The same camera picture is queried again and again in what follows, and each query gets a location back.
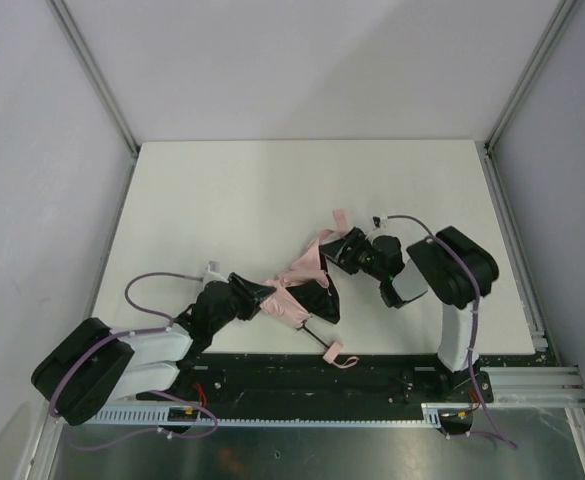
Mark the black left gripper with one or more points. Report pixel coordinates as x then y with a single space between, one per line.
239 293

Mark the corner aluminium post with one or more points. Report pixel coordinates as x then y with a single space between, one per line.
77 42
541 54

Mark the right corner aluminium post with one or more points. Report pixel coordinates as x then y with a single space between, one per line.
541 54

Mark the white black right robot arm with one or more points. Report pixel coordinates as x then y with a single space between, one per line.
451 266

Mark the left corner aluminium post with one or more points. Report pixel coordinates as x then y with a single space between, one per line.
77 42

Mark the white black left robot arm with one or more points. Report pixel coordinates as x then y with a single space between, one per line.
95 364

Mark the aluminium frame rail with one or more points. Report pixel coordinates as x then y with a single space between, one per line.
539 380

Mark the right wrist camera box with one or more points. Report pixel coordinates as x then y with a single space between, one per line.
379 228

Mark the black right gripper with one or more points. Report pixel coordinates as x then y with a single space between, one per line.
348 249

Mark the grey slotted cable duct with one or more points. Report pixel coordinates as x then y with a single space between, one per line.
423 415

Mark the pink folding umbrella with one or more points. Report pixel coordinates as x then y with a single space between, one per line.
305 290

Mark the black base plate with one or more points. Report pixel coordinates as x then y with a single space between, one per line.
282 385

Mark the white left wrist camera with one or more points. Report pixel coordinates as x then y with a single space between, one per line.
213 273

